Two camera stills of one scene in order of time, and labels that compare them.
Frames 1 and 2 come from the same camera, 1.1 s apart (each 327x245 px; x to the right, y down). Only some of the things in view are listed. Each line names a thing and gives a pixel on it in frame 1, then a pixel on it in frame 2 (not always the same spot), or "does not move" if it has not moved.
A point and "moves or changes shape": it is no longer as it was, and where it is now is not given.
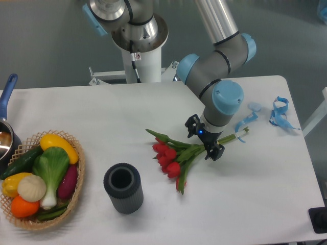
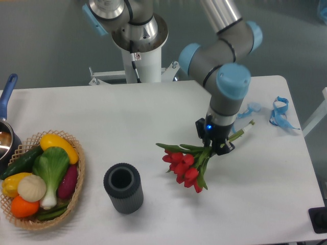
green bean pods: (53, 212) does not move
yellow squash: (52, 140) does not move
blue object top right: (324, 14) does not move
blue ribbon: (255, 107) -> (252, 107)
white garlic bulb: (31, 188) does not move
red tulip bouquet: (173, 156) moves or changes shape
